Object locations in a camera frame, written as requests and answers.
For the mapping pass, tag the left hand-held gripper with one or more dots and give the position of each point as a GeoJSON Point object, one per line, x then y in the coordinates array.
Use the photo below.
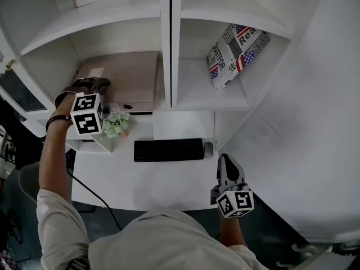
{"type": "Point", "coordinates": [87, 114]}

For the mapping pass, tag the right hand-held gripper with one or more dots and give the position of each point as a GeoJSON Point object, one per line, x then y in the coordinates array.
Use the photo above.
{"type": "Point", "coordinates": [236, 202]}

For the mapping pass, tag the beige box folder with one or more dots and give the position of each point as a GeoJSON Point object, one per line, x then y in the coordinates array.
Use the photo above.
{"type": "Point", "coordinates": [126, 77]}

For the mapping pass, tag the white desk with shelves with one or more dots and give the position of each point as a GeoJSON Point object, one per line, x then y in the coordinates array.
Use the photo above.
{"type": "Point", "coordinates": [197, 89]}

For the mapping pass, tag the person's left forearm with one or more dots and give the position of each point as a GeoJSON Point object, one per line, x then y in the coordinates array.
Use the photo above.
{"type": "Point", "coordinates": [53, 156]}

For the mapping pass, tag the person's right forearm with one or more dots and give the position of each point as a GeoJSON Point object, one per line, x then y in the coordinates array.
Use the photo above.
{"type": "Point", "coordinates": [232, 231]}

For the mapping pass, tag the grey computer mouse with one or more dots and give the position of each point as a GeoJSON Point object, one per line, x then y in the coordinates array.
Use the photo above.
{"type": "Point", "coordinates": [208, 150]}

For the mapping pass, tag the white desk surface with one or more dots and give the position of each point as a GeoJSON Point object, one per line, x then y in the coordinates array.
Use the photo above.
{"type": "Point", "coordinates": [157, 184]}

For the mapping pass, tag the person's left hand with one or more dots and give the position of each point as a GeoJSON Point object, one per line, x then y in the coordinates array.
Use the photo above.
{"type": "Point", "coordinates": [73, 90]}

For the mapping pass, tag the white flowers in pink vase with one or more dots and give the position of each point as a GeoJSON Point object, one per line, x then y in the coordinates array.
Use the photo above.
{"type": "Point", "coordinates": [115, 124]}

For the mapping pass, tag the black wrist band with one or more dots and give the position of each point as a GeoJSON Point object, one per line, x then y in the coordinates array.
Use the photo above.
{"type": "Point", "coordinates": [57, 119]}

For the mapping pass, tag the black keyboard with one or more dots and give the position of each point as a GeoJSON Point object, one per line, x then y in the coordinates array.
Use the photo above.
{"type": "Point", "coordinates": [168, 150]}

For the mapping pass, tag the white ribbed glass cabinet door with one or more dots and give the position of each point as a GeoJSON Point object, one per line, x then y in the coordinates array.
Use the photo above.
{"type": "Point", "coordinates": [22, 94]}

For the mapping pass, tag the person's beige shirt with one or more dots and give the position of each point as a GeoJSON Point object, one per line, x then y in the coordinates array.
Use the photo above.
{"type": "Point", "coordinates": [168, 240]}

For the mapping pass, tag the black office chair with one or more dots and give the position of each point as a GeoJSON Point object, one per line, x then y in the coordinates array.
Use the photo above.
{"type": "Point", "coordinates": [22, 145]}

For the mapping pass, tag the newspaper print box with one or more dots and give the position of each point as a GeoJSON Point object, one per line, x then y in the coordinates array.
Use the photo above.
{"type": "Point", "coordinates": [236, 55]}

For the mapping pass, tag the grey chair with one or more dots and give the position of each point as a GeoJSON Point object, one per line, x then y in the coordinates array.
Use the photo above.
{"type": "Point", "coordinates": [28, 179]}

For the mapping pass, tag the white chair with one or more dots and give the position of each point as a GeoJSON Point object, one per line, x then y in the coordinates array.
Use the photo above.
{"type": "Point", "coordinates": [323, 259]}

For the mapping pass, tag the checkered fabric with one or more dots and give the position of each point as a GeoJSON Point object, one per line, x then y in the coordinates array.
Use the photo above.
{"type": "Point", "coordinates": [7, 261]}

